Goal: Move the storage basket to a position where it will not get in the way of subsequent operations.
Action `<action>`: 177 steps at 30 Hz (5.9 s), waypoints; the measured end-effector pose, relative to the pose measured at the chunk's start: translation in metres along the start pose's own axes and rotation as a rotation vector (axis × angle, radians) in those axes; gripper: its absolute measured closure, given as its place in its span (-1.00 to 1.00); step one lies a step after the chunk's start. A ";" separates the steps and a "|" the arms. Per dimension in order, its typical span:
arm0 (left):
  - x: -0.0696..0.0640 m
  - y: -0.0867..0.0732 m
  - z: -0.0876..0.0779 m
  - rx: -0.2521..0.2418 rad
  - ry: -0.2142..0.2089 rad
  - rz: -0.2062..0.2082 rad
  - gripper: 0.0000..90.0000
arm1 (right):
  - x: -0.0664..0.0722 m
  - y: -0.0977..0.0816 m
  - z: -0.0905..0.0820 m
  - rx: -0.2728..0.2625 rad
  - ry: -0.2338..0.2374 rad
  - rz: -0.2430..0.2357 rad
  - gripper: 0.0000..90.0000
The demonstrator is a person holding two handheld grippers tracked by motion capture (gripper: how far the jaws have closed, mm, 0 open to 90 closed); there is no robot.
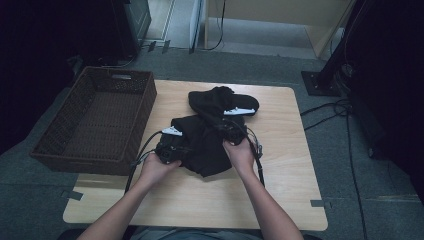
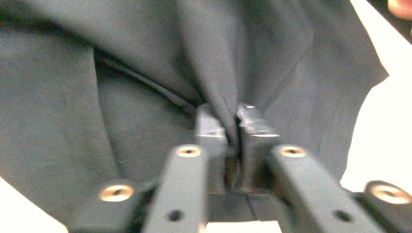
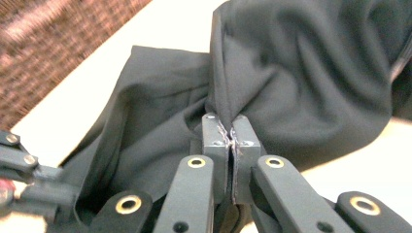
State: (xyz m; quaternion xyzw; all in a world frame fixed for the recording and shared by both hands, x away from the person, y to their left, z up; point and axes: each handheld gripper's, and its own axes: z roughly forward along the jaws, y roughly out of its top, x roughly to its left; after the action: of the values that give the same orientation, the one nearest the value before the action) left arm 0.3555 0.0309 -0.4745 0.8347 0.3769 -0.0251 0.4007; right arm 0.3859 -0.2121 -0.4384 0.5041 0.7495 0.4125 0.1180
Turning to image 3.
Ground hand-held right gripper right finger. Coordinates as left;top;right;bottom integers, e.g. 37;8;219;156
229;114;262;206

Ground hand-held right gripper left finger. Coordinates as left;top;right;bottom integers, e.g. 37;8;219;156
201;112;232;205

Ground black pants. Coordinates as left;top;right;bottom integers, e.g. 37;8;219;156
47;0;412;233

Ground brown wicker basket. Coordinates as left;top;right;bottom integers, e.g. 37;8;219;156
0;0;154;131

